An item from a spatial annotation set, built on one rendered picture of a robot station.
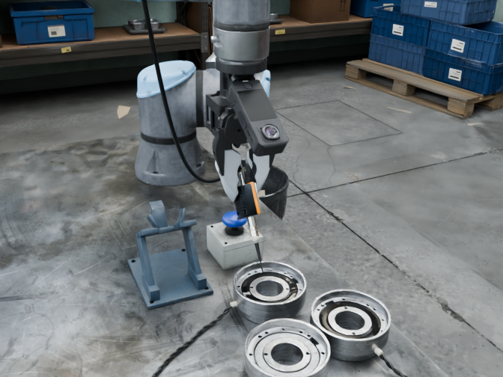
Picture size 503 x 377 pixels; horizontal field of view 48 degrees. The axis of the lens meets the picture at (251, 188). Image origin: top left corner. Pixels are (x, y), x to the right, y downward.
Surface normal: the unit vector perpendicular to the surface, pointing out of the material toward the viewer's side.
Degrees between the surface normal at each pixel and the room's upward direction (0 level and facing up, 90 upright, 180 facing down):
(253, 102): 32
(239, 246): 90
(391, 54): 91
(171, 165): 72
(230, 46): 90
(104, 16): 90
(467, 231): 0
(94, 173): 0
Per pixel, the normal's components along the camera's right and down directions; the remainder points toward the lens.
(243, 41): 0.10, 0.45
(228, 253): 0.44, 0.41
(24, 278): 0.02, -0.89
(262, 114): 0.26, -0.55
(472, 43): -0.84, 0.23
